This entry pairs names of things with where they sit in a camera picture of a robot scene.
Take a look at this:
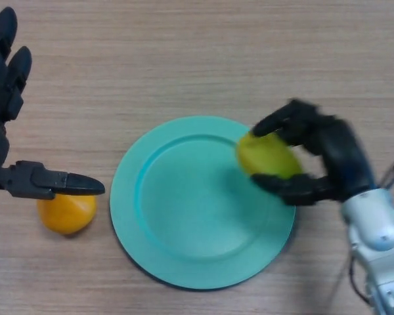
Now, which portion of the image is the green round plate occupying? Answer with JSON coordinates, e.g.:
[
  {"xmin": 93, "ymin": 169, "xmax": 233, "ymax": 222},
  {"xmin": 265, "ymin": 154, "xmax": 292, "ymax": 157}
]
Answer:
[{"xmin": 110, "ymin": 114, "xmax": 297, "ymax": 292}]

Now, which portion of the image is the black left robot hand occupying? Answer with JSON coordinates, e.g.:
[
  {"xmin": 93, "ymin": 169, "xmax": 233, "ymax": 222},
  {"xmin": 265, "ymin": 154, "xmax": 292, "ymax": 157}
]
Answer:
[{"xmin": 0, "ymin": 6, "xmax": 106, "ymax": 204}]

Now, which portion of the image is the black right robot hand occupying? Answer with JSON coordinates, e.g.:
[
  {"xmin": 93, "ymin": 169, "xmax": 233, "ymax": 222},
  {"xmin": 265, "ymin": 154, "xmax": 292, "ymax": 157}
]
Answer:
[{"xmin": 250, "ymin": 99, "xmax": 378, "ymax": 207}]

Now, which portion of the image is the orange pear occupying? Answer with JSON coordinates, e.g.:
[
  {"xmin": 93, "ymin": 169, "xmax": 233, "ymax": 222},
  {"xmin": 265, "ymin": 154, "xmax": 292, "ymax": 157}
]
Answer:
[{"xmin": 36, "ymin": 194, "xmax": 97, "ymax": 236}]

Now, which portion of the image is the yellow starfruit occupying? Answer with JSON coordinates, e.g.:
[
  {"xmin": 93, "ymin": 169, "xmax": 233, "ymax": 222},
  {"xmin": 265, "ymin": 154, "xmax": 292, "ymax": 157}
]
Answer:
[{"xmin": 236, "ymin": 131, "xmax": 303, "ymax": 180}]

